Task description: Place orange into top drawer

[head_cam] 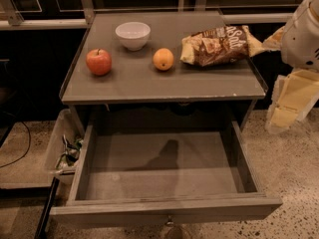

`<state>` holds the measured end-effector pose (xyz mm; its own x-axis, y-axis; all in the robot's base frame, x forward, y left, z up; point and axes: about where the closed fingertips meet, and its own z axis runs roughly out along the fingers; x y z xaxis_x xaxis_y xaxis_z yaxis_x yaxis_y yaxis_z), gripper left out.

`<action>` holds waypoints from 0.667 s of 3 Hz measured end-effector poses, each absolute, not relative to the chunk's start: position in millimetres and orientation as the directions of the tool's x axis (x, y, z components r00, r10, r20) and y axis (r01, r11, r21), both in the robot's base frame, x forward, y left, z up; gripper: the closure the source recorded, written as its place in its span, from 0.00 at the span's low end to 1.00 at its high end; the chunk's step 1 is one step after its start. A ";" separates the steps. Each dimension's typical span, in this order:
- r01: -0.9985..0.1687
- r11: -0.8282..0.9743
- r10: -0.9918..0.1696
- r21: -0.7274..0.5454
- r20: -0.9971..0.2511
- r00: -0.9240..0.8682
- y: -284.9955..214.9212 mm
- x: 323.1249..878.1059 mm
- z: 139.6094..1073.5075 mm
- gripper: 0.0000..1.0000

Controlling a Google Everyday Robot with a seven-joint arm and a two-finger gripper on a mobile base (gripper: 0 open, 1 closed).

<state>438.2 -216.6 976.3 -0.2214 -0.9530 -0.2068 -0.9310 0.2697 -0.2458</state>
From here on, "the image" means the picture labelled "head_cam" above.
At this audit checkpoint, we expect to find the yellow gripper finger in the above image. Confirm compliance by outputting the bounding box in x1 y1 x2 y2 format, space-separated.
265 69 319 134
262 27 284 51

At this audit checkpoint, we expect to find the brown chip bag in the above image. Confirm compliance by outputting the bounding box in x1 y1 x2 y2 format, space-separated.
180 25 266 67

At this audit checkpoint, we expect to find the metal railing frame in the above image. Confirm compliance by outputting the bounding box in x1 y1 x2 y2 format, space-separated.
0 0 303 30

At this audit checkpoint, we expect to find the clear plastic trash bin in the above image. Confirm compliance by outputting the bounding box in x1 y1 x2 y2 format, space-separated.
45 109 84 184

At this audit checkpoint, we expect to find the red apple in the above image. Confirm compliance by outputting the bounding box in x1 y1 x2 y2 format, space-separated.
86 49 112 76

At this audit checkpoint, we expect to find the orange fruit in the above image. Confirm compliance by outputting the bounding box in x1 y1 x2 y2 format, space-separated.
153 48 174 71

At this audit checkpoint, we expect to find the black cable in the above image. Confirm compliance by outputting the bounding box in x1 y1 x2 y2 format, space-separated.
0 112 32 169

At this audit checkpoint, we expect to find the white bowl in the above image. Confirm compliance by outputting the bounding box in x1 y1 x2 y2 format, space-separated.
115 22 151 51

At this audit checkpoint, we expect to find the grey cabinet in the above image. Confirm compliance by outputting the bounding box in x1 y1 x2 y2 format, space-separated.
58 10 269 137

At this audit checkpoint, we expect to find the metal drawer handle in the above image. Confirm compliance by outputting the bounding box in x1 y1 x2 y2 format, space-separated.
164 215 175 227

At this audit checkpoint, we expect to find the open grey top drawer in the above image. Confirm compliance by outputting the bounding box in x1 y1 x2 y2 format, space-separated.
51 121 282 228

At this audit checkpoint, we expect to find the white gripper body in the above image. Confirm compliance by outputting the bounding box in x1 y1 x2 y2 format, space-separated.
281 0 319 70

